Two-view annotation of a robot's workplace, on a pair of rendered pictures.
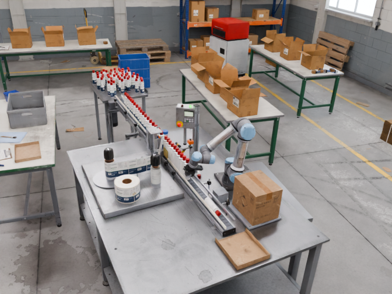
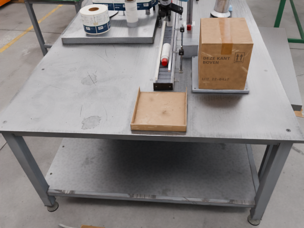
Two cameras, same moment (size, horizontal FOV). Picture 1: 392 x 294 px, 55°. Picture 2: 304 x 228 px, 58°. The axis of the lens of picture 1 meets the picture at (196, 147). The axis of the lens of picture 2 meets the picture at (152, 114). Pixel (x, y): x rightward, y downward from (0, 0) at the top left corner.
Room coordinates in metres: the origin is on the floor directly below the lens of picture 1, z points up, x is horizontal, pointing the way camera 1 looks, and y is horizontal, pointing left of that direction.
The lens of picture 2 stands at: (1.11, -0.92, 1.75)
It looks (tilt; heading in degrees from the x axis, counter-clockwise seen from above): 42 degrees down; 36
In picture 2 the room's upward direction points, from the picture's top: 4 degrees counter-clockwise
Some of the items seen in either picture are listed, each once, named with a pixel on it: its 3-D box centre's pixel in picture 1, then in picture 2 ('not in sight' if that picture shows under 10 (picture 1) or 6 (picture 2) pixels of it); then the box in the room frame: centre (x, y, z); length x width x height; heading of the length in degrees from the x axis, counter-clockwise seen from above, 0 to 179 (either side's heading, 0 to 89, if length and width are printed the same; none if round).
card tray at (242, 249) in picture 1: (241, 247); (160, 107); (1.99, -0.34, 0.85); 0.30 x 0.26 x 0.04; 27
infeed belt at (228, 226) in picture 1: (182, 175); (170, 22); (2.88, 0.12, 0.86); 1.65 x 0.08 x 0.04; 27
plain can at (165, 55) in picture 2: (212, 206); (165, 54); (2.37, -0.15, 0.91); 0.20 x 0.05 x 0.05; 27
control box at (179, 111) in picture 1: (186, 116); not in sight; (3.01, 0.09, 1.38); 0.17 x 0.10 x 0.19; 82
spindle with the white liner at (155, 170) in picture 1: (155, 170); (130, 5); (2.68, 0.33, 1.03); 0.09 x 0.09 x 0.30
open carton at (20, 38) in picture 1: (20, 37); not in sight; (7.55, 3.53, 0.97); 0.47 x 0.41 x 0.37; 15
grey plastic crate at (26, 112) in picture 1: (27, 108); not in sight; (4.16, 2.02, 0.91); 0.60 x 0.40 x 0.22; 22
